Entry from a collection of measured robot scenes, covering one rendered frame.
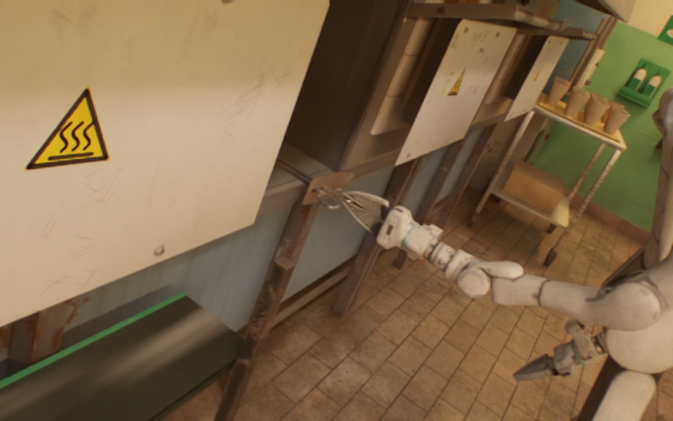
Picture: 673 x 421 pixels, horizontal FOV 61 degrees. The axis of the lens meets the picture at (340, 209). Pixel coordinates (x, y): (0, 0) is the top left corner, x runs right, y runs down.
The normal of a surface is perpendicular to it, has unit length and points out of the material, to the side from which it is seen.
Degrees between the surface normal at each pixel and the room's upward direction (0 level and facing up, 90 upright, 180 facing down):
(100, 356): 0
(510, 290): 95
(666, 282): 102
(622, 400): 90
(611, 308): 108
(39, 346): 90
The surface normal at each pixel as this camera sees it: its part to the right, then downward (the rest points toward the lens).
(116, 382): 0.35, -0.84
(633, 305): -0.65, 0.22
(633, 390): -0.32, 0.32
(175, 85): 0.81, 0.50
